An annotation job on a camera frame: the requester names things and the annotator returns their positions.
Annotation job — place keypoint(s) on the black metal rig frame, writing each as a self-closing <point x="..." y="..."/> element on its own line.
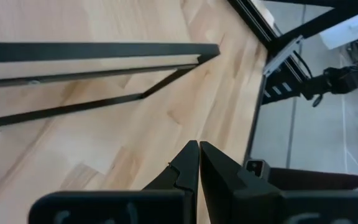
<point x="258" y="23"/>

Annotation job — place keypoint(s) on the wooden shelf black metal frame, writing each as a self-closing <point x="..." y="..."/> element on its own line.
<point x="73" y="51"/>

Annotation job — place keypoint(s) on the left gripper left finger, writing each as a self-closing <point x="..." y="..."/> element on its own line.
<point x="188" y="174"/>

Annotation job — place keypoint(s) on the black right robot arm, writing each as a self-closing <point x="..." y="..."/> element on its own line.
<point x="337" y="82"/>

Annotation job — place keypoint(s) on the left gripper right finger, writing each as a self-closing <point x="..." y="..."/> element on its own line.
<point x="222" y="186"/>

